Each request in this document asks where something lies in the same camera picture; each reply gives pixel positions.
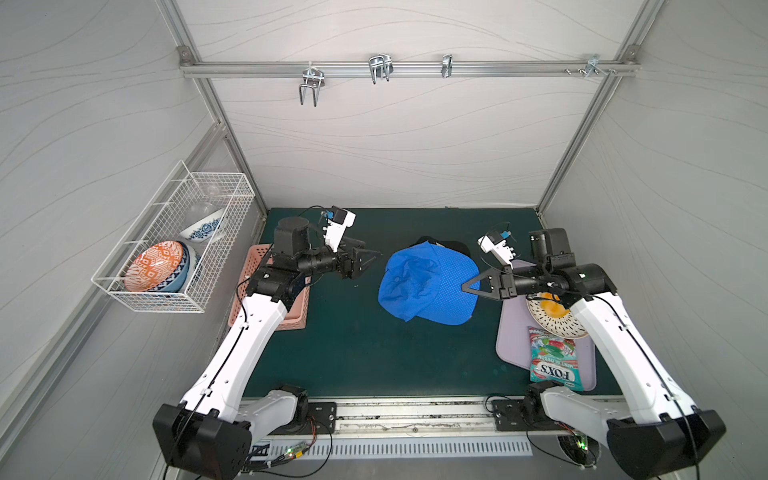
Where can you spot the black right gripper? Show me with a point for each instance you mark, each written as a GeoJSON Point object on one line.
{"type": "Point", "coordinates": [506, 282]}

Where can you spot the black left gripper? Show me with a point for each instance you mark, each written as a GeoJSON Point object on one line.
{"type": "Point", "coordinates": [348, 264]}

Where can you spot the blue baseball cap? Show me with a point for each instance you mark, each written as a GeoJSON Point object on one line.
{"type": "Point", "coordinates": [425, 281]}

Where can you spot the black baseball cap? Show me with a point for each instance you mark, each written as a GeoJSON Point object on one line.
{"type": "Point", "coordinates": [450, 244]}

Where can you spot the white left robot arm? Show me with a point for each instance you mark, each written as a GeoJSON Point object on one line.
{"type": "Point", "coordinates": [206, 433]}

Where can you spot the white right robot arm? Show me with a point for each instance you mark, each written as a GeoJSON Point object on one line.
{"type": "Point", "coordinates": [657, 429]}

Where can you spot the patterned plate with food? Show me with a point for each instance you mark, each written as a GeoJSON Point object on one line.
{"type": "Point", "coordinates": [550, 314]}

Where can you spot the lilac plastic tray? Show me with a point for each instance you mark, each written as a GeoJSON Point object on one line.
{"type": "Point", "coordinates": [513, 344]}

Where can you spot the pink perforated plastic basket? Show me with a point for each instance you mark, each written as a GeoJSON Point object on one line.
{"type": "Point", "coordinates": [296, 318]}

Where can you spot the Fox's candy bag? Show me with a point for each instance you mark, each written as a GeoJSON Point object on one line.
{"type": "Point", "coordinates": [554, 358]}

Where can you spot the blue white patterned bowl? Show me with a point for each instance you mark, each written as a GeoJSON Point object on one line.
{"type": "Point", "coordinates": [209, 228]}

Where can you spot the clear glass bowl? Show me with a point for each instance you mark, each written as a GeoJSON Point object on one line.
{"type": "Point", "coordinates": [204, 206]}

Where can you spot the metal double hook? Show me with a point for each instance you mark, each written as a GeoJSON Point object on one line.
{"type": "Point", "coordinates": [313, 80]}
{"type": "Point", "coordinates": [380, 67]}

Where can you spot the metal double hook middle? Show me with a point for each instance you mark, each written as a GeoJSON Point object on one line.
{"type": "Point", "coordinates": [380, 67]}

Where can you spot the orange patterned bowl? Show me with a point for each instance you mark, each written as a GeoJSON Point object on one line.
{"type": "Point", "coordinates": [153, 267]}

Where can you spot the small metal hook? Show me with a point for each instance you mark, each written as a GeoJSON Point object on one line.
{"type": "Point", "coordinates": [446, 66]}

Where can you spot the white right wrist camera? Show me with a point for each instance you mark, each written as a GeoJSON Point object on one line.
{"type": "Point", "coordinates": [496, 243]}

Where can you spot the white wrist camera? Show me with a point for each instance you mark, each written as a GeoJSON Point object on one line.
{"type": "Point", "coordinates": [338, 220]}
{"type": "Point", "coordinates": [496, 243]}

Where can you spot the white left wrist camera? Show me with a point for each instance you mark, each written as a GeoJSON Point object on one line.
{"type": "Point", "coordinates": [338, 220]}

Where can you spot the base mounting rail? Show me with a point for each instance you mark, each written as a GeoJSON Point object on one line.
{"type": "Point", "coordinates": [431, 416]}

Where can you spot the white wire wall basket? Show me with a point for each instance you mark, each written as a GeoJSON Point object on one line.
{"type": "Point", "coordinates": [162, 220]}

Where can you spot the metal hook bracket right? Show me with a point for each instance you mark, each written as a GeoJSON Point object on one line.
{"type": "Point", "coordinates": [591, 68]}

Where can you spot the aluminium frame post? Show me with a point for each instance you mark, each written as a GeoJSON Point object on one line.
{"type": "Point", "coordinates": [189, 55]}

